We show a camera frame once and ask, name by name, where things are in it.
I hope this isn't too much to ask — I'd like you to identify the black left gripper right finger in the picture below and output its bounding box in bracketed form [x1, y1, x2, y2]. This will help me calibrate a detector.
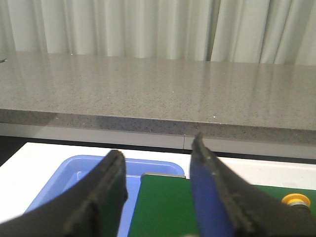
[190, 133, 316, 237]

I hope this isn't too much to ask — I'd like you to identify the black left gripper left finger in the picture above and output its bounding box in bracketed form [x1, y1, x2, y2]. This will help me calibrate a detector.
[0, 150, 128, 237]

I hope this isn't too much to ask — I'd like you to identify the yellow push button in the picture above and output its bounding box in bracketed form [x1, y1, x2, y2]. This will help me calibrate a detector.
[281, 193, 311, 207]

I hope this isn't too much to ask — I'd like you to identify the blue plastic tray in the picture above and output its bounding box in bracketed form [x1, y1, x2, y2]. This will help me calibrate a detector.
[25, 155, 185, 237]

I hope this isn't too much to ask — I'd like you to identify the green conveyor belt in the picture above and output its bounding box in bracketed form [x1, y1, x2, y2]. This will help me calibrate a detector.
[127, 173, 316, 237]

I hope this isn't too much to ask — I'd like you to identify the grey speckled stone countertop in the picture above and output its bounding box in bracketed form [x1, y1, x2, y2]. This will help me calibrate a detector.
[0, 52, 316, 145]

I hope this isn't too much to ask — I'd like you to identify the white pleated curtain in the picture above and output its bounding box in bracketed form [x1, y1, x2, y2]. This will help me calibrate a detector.
[0, 0, 316, 66]

